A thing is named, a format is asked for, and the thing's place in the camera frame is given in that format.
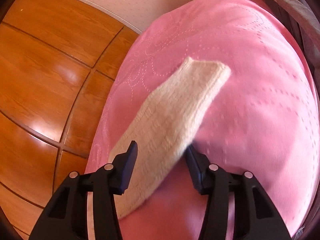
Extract cream knitted sweater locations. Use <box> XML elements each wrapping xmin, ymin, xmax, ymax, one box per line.
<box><xmin>108</xmin><ymin>57</ymin><xmax>231</xmax><ymax>218</ymax></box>

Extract wooden headboard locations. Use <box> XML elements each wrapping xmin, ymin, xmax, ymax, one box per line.
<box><xmin>1</xmin><ymin>0</ymin><xmax>138</xmax><ymax>239</ymax></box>

